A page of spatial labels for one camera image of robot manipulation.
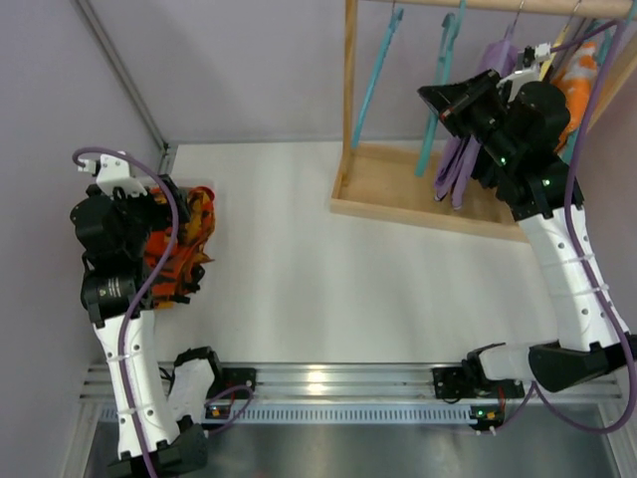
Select far right teal hanger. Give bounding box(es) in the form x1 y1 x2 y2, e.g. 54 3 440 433
558 30 636 164

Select purple garment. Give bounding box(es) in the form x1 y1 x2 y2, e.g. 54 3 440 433
434 39 518 210

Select black garment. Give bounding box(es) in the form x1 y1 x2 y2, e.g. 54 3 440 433
472 145 514 203

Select teal hanger with trousers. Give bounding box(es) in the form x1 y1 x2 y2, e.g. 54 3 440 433
414 0 467 177

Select orange white garment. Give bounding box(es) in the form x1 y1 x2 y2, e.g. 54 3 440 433
551 41 598 151

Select wooden hanger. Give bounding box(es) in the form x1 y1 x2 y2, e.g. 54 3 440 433
538 0 581 81

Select empty teal hanger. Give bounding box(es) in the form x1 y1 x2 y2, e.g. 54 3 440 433
350 3 404 149

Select purple hanger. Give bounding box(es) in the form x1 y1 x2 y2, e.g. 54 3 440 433
503 0 526 43

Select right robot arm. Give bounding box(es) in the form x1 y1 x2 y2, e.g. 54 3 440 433
417 70 636 392

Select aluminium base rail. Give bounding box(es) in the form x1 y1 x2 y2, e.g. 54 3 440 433
79 360 623 439

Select wooden clothes rack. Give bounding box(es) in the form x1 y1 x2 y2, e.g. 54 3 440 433
329 1 636 243

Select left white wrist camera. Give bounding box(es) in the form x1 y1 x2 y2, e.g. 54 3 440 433
78 154 147 198

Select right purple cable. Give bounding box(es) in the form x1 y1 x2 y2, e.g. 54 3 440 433
527 19 637 433

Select orange camouflage trousers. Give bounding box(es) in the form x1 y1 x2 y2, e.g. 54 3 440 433
150 186 216 309

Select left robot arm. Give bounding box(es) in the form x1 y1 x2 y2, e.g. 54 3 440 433
70 186 222 477

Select white plastic basket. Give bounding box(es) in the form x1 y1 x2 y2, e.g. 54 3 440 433
169 175 216 194

